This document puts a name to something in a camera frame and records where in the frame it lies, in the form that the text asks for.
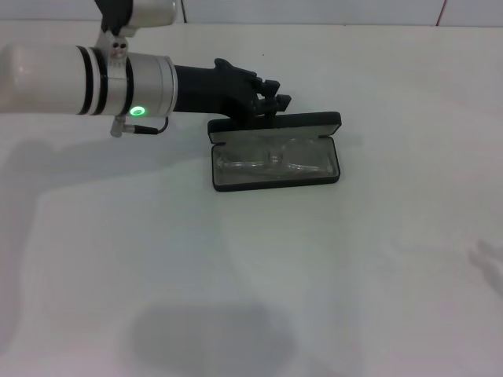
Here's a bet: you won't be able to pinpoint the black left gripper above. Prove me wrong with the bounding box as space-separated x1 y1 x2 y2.
171 57 293 119

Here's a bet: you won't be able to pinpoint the black glasses case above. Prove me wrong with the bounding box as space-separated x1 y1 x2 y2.
206 111 343 194

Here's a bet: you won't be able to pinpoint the clear transparent glasses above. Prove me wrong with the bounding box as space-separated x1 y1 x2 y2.
214 135 336 178

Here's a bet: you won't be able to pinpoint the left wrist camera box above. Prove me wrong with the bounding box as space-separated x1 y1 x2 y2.
93 0 181 38

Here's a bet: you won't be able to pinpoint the silver left camera mount bracket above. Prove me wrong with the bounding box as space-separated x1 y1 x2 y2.
95 24 130 80

